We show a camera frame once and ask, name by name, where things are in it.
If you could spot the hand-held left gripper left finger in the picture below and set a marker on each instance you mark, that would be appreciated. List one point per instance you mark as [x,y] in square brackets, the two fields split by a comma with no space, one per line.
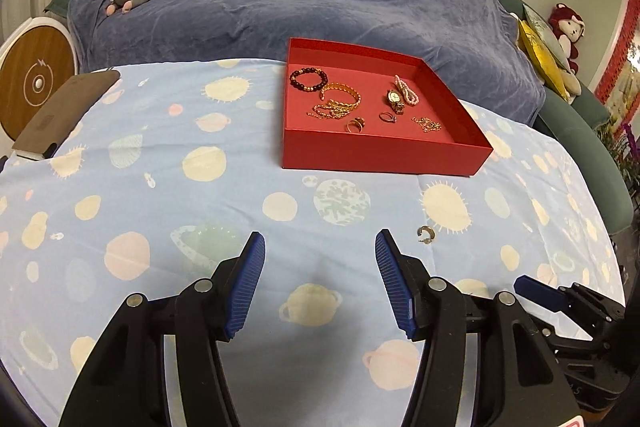
[245,289]

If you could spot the blue planet print tablecloth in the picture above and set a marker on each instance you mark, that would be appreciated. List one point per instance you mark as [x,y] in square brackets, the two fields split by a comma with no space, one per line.
[150,207]

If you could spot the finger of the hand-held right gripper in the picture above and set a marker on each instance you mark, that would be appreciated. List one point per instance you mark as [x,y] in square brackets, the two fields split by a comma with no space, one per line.
[540,293]

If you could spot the brown flat case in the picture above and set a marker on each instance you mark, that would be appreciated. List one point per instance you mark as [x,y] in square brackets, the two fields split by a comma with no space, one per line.
[65,112]

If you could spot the gold wristwatch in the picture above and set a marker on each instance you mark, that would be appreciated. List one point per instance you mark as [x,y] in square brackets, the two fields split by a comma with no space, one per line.
[395,99]

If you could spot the red wall decoration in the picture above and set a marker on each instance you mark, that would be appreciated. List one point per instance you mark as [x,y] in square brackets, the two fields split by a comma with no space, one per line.
[620,47]

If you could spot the red cardboard box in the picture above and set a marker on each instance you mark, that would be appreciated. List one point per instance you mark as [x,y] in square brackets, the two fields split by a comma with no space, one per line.
[375,157]

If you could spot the red monkey plush toy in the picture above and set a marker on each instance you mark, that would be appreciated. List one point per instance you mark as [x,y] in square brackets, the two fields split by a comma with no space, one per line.
[567,29]

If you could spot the white round wooden-faced device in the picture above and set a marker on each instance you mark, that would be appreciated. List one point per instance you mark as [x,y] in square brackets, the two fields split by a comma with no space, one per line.
[35,82]

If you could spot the gold cushion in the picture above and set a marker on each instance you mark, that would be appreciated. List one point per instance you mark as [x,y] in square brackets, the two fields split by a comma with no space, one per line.
[537,57]

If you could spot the gold hoop earring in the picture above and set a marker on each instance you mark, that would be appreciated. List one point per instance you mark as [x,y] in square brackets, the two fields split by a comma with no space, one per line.
[428,241]

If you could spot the potted plant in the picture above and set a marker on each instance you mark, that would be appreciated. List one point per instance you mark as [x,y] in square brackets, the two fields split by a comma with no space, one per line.
[625,152]

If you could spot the cream cushion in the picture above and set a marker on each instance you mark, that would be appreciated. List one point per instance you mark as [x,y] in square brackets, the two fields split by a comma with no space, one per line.
[571,83]

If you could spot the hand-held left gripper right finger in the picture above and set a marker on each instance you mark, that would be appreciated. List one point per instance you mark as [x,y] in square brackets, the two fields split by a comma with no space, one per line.
[396,289]

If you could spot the silver cushion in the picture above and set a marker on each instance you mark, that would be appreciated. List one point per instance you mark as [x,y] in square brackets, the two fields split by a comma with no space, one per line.
[545,34]

